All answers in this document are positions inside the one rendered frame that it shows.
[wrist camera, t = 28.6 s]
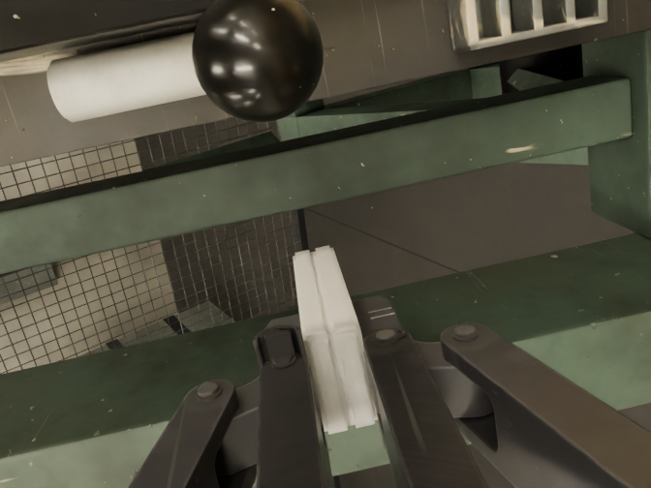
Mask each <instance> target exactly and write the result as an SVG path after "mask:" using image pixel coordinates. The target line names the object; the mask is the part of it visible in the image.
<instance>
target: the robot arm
mask: <svg viewBox="0 0 651 488"><path fill-rule="evenodd" d="M315 249H316V251H315V252H311V253H310V252H309V250H306V251H301V252H297V253H295V256H293V261H294V276H295V284H296V292H297V301H298V309H299V314H297V315H292V316H288V317H283V318H279V319H275V320H271V321H270V323H269V324H268V325H267V326H266V328H265V329H264V330H262V331H260V332H259V333H258V334H257V335H256V336H255V337H254V339H253V345H254V349H255V353H256V357H257V359H258V363H259V367H260V375H259V376H258V377H257V378H256V379H255V380H253V381H251V382H249V383H247V384H245V385H243V386H241V387H239V388H237V389H235V387H234V385H233V383H232V382H231V381H228V380H213V381H205V382H202V383H200V384H199V385H197V386H196V387H194V388H193V389H191V390H190V391H189V392H188V393H187V395H186V396H185V397H184V399H183V401H182V402H181V404H180V405H179V407H178V409H177V410H176V412H175V413H174V415H173V417H172V418H171V420H170V422H169V424H168V425H167V427H166V428H165V430H164V432H163V433H162V435H161V436H160V438H159V440H158V441H157V442H156V443H155V445H154V447H153V448H152V450H151V451H150V453H149V455H148V456H147V458H146V459H145V461H144V463H143V464H142V466H141V467H140V469H139V471H138V473H137V474H136V476H135V478H134V479H133V481H132V482H131V484H130V486H129V487H128V488H253V485H254V483H255V480H256V478H257V488H334V487H333V480H332V474H331V468H330V462H329V456H328V450H327V443H326V434H325V432H326V431H328V434H334V433H338V432H343V431H347V430H348V426H352V425H355V426H356V428H359V427H364V426H368V425H373V424H375V420H378V421H379V426H380V431H381V436H382V441H383V446H384V449H386V450H387V455H388V459H389V461H390V464H391V468H392V471H393V475H394V478H395V481H396V485H397V488H488V486H487V484H486V482H485V480H484V478H483V476H482V474H481V471H480V469H479V467H478V465H477V463H476V461H475V459H474V457H473V455H472V453H471V451H470V449H469V447H468V445H467V443H466V442H465V440H464V438H463V436H464V437H465V438H466V439H467V440H468V441H469V442H470V443H471V444H472V445H473V446H474V447H475V448H476V449H477V450H478V451H479V452H480V453H481V454H482V455H483V456H484V457H485V458H486V459H487V460H488V461H489V462H490V463H491V464H492V465H493V466H494V467H495V468H496V469H497V470H498V471H499V472H500V473H501V474H502V475H503V476H504V477H505V478H506V479H507V480H508V481H509V482H510V483H511V484H512V485H513V486H514V487H515V488H651V432H649V431H648V430H646V429H645V428H643V427H641V426H640V425H638V424H637V423H635V422H634V421H632V420H631V419H629V418H628V417H627V416H625V415H624V414H622V413H621V412H619V411H617V410H616V409H614V408H613V407H611V406H609V405H608V404H606V403H605V402H603V401H602V400H600V399H599V398H597V397H596V396H594V395H592V394H591V393H589V392H588V391H586V390H585V389H583V388H582V387H580V386H578V385H577V384H575V383H574V382H572V381H570V380H569V379H567V378H566V377H564V376H562V375H561V374H559V373H558V372H556V371H555V370H553V369H552V368H550V367H549V366H547V365H545V364H544V363H542V362H541V361H539V360H538V359H537V358H536V357H534V356H532V355H531V354H529V353H528V352H526V351H524V350H523V349H521V348H520V347H518V346H516V345H515V344H513V343H512V342H510V341H509V340H507V339H506V338H504V337H503V336H501V335H499V334H498V333H496V332H495V331H493V330H492V329H490V328H489V327H487V326H485V325H482V324H480V323H472V322H466V323H465V322H461V323H459V324H456V325H452V326H450V327H448V328H446V329H445V330H444V331H443V332H442V333H441V338H440V339H441V342H433V343H426V342H418V341H415V340H414V339H413V337H412V335H411V334H410V333H409V332H408V331H407V330H405V329H402V327H401V325H400V323H399V321H398V319H397V317H396V315H395V314H394V312H393V310H392V308H391V306H390V304H389V302H388V300H387V299H385V298H383V297H381V296H380V295H375V296H371V297H366V298H362V299H358V300H353V301H351V298H350V296H349V293H348V290H347V287H346V284H345V281H344V278H343V275H342V272H341V269H340V267H339V264H338V261H337V258H336V256H335V253H334V250H333V248H330V247H329V245H328V246H324V247H320V248H315ZM462 435H463V436H462Z"/></svg>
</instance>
